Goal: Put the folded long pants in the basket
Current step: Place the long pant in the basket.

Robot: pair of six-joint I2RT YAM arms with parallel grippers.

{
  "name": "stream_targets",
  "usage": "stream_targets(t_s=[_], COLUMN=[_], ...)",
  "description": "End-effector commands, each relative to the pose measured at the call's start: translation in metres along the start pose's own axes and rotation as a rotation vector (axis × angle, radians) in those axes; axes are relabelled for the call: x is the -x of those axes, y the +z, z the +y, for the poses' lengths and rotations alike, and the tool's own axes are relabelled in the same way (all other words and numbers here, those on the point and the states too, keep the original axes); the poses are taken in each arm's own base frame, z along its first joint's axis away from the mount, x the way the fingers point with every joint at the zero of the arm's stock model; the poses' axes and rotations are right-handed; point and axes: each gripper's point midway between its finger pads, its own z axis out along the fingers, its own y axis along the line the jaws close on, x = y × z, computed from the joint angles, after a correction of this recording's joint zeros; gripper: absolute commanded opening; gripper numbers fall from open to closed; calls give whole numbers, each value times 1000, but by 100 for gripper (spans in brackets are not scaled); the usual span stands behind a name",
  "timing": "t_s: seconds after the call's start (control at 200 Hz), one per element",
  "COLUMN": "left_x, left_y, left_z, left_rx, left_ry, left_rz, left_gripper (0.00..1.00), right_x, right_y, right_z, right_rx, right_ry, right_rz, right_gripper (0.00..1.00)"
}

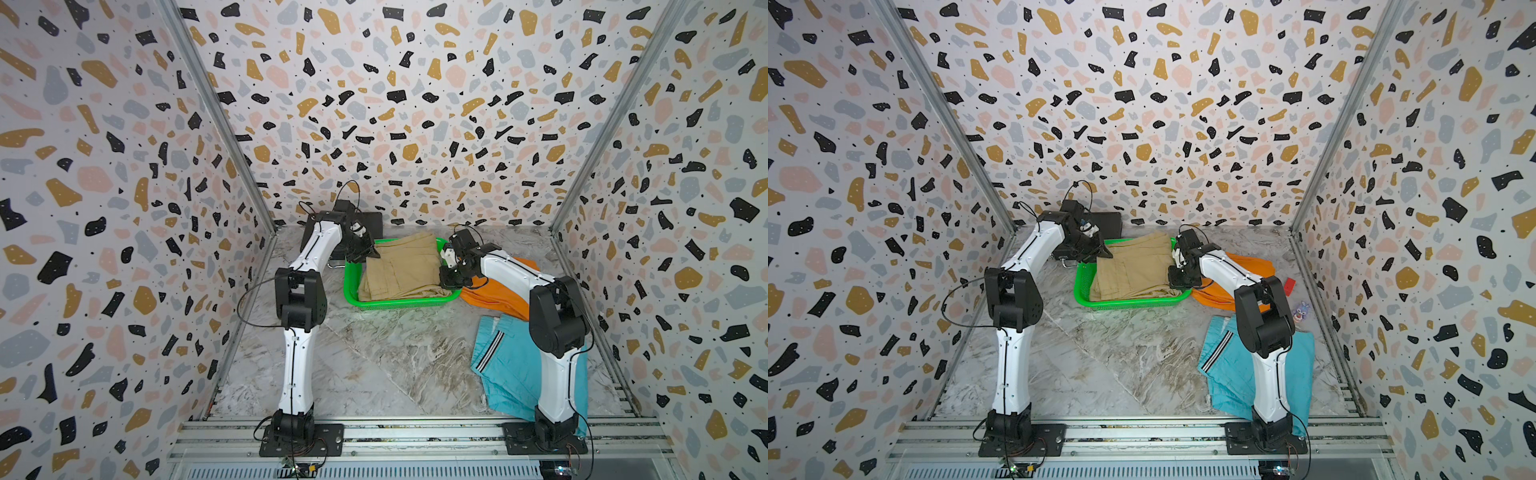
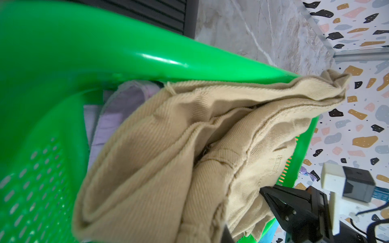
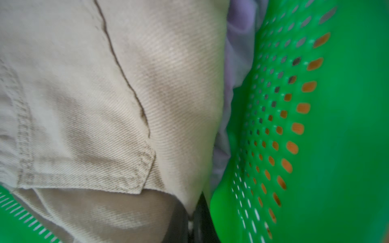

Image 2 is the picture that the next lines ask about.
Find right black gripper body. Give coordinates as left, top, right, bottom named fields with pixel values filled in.
left=303, top=186, right=389, bottom=243

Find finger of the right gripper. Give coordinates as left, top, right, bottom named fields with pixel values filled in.
left=260, top=185, right=312, bottom=243

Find tan pants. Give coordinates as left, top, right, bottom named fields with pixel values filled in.
left=72, top=70, right=351, bottom=243

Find purple pants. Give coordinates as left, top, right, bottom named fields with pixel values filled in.
left=84, top=81, right=161, bottom=169

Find small purple toy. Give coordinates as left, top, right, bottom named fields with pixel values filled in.
left=299, top=167, right=319, bottom=182

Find black flat box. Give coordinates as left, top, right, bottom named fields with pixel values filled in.
left=74, top=0, right=199, bottom=39

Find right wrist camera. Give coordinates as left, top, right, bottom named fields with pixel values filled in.
left=320, top=162, right=376, bottom=236

